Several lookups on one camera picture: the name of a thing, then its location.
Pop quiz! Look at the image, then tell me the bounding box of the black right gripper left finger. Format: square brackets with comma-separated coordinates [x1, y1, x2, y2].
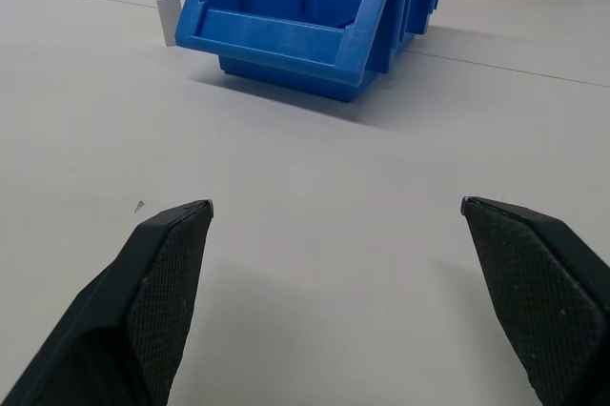
[0, 198, 214, 406]

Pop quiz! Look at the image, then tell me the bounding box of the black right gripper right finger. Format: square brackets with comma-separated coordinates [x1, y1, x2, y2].
[459, 195, 610, 406]

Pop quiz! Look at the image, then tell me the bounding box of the blue plastic storage bin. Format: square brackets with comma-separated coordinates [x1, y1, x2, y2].
[173, 0, 455, 105]

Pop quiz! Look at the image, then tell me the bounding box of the white rectangular plastic adapter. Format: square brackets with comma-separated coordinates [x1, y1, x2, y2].
[155, 0, 183, 48]

